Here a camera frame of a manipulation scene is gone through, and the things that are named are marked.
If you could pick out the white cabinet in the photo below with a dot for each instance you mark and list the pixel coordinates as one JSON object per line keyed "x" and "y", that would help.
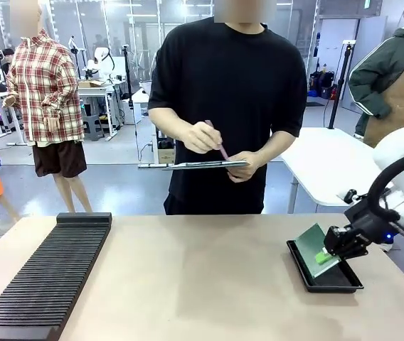
{"x": 143, "y": 103}

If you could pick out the thin black tripod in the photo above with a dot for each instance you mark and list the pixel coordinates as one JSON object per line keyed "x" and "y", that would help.
{"x": 128, "y": 89}

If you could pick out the person's right forearm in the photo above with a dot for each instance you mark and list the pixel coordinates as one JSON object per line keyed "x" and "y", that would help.
{"x": 168, "y": 122}

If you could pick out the white background table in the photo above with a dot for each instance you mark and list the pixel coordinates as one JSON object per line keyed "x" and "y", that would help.
{"x": 323, "y": 160}

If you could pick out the green PCB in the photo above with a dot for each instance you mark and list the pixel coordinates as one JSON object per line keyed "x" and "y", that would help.
{"x": 308, "y": 248}

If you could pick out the black plastic tray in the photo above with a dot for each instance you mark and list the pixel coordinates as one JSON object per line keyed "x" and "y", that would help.
{"x": 337, "y": 283}

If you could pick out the dark grey tablet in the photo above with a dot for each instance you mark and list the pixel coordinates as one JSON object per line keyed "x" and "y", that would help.
{"x": 205, "y": 165}

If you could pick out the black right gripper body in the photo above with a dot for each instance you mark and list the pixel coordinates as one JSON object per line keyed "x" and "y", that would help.
{"x": 369, "y": 220}

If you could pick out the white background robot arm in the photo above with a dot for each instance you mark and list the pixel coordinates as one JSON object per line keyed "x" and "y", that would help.
{"x": 99, "y": 55}

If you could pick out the person's left forearm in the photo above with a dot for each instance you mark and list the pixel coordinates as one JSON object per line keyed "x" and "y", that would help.
{"x": 276, "y": 147}

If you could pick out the black tripod with white head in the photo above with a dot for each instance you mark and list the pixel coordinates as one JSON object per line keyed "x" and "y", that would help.
{"x": 340, "y": 85}

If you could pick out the person's left hand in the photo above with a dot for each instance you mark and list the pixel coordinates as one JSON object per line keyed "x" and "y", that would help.
{"x": 248, "y": 165}

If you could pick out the white lab desk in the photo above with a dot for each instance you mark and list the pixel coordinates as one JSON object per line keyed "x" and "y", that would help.
{"x": 95, "y": 91}

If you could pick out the person in brown apron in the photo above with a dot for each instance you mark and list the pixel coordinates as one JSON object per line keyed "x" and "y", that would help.
{"x": 401, "y": 89}

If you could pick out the black slotted PCB rack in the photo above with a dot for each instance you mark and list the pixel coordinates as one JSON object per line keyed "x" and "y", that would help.
{"x": 45, "y": 284}

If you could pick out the pink stylus pen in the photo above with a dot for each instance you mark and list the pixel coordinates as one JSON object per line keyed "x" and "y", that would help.
{"x": 224, "y": 153}

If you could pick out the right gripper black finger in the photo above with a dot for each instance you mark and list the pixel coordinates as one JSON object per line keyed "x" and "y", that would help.
{"x": 355, "y": 248}
{"x": 335, "y": 238}

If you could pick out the mannequin in plaid shirt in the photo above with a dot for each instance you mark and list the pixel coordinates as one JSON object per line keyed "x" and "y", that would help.
{"x": 45, "y": 89}

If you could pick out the grey plastic stool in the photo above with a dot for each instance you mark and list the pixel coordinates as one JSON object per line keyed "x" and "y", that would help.
{"x": 91, "y": 128}

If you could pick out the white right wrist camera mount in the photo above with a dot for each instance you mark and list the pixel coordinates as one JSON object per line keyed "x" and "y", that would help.
{"x": 349, "y": 196}

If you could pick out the person in black t-shirt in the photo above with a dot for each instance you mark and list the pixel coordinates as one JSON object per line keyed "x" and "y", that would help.
{"x": 230, "y": 89}

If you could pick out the black bags pile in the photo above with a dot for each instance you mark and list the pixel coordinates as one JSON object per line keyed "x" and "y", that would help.
{"x": 324, "y": 83}

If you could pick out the person's right hand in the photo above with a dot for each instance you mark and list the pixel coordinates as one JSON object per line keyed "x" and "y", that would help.
{"x": 200, "y": 136}

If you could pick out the cardboard box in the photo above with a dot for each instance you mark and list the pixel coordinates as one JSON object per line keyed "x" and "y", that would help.
{"x": 90, "y": 84}

